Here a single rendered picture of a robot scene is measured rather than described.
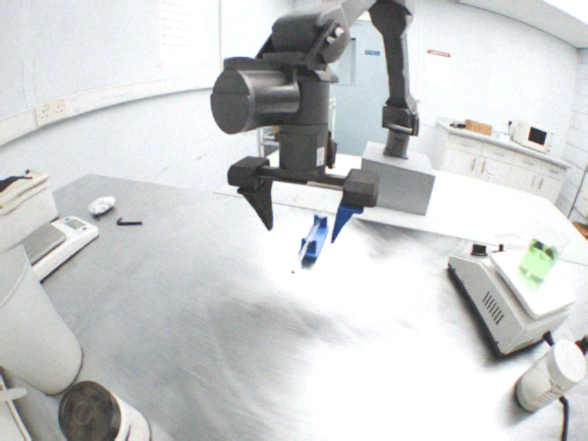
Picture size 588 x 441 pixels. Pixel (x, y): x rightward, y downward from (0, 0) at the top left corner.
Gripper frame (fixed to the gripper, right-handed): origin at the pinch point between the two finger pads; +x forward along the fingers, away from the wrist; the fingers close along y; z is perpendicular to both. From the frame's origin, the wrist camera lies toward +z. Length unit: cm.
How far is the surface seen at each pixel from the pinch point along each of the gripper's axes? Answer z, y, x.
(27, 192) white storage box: -15, 75, -1
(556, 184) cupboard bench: 230, -236, 34
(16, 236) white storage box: -24, 76, 9
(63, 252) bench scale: -17.1, 46.2, 8.6
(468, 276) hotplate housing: 2.7, -26.6, 7.0
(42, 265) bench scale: -23, 46, 8
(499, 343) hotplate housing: -8.5, -30.3, 8.5
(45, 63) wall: 11, 112, -44
